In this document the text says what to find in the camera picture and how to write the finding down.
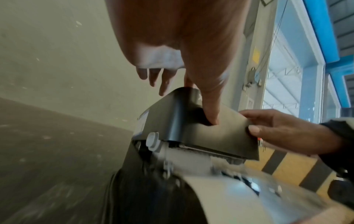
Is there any person's left hand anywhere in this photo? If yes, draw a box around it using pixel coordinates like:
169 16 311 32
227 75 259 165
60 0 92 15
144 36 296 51
105 0 252 127

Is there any yellow black striped barrier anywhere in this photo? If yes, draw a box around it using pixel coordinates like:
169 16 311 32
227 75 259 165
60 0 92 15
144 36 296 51
258 145 339 199

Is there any black label printer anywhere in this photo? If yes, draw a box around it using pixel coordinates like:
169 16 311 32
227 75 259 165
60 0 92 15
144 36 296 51
109 87 280 224

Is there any white label paper roll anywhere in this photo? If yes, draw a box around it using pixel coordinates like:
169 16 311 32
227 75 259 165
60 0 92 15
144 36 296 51
181 168 354 224

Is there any blue door frame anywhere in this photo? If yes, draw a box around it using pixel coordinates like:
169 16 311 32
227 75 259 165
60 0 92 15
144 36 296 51
300 0 353 123

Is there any person's right forearm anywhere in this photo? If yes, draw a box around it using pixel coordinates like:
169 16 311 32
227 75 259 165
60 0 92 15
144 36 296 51
317 117 354 176

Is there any person's right hand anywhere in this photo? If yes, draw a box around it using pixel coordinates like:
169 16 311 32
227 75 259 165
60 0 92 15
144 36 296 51
239 109 345 156

